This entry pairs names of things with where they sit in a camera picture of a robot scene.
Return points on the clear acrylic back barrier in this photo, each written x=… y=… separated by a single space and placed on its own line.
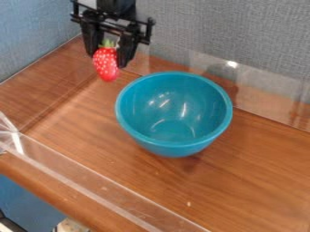
x=267 y=94

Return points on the clear acrylic front barrier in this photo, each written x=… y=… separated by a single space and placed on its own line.
x=88 y=196

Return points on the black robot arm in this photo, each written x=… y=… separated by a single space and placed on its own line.
x=112 y=17

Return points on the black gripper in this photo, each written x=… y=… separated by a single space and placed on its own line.
x=115 y=17

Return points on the red toy strawberry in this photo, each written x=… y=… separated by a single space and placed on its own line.
x=105 y=61

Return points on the blue plastic bowl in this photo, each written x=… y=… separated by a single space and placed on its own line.
x=174 y=112

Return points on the clear acrylic barrier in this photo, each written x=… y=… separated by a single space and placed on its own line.
x=88 y=196
x=267 y=94

